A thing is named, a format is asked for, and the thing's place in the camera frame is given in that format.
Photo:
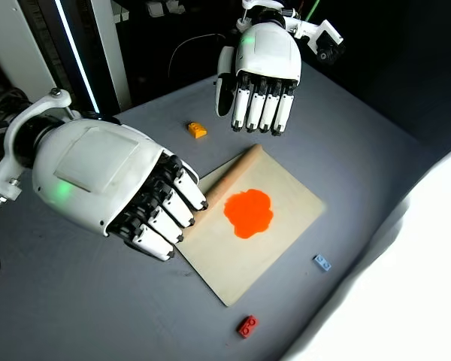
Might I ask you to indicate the glowing light strip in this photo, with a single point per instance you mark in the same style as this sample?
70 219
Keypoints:
75 49

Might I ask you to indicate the red toy brick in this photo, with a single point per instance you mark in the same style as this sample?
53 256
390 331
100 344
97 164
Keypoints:
247 327

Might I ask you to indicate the orange flattened dough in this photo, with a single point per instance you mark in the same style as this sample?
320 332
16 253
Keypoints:
248 214

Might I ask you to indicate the grey table cloth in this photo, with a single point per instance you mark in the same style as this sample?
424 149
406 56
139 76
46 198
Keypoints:
79 301

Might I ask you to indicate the white backdrop sheet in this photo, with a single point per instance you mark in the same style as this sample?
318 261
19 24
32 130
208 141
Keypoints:
417 282

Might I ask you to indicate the light wooden board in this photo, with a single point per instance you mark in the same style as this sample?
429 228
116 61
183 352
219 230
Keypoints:
229 263

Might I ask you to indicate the white side panel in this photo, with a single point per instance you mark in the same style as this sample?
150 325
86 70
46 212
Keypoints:
19 37

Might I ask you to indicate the white frame post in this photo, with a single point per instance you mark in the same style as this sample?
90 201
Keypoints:
109 45

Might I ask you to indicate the wooden rolling pin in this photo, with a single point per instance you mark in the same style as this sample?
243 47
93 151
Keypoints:
233 173

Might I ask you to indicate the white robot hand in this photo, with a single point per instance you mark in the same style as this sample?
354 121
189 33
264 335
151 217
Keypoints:
267 52
97 169

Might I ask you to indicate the light blue toy brick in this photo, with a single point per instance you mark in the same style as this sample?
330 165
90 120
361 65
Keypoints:
322 263

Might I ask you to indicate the yellow toy brick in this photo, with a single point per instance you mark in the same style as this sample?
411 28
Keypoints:
197 129

